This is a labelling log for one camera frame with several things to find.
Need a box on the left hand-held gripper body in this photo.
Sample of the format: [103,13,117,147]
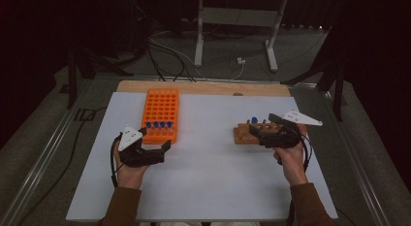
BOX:
[117,124,167,169]

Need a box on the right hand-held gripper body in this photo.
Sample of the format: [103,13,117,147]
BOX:
[257,110,324,149]

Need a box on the wooden test tube rack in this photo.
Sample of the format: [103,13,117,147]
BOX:
[233,118,285,145]

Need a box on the orange test tube rack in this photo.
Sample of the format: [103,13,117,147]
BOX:
[141,87,180,145]

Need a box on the person's right hand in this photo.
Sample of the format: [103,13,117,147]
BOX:
[272,128,309,188]

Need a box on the person's left hand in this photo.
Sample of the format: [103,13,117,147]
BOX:
[113,149,150,190]

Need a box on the white table board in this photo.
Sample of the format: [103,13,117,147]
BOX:
[65,91,339,223]

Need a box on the black tripod stand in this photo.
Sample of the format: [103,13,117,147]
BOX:
[66,48,134,110]
[280,57,345,122]

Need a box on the grey metal stand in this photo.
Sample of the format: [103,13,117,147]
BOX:
[193,0,289,73]

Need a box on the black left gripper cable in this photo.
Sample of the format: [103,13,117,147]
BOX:
[110,135,125,189]

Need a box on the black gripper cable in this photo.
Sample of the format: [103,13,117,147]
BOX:
[299,132,314,174]
[110,135,125,189]

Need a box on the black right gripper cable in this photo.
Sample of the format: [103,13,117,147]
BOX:
[299,132,314,174]

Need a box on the thin black floor cable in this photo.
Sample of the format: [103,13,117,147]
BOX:
[16,106,110,226]

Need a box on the white floor cable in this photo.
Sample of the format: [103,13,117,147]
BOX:
[148,30,245,81]

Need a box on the metal floor rail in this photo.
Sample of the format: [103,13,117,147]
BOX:
[0,79,95,226]
[323,89,392,226]

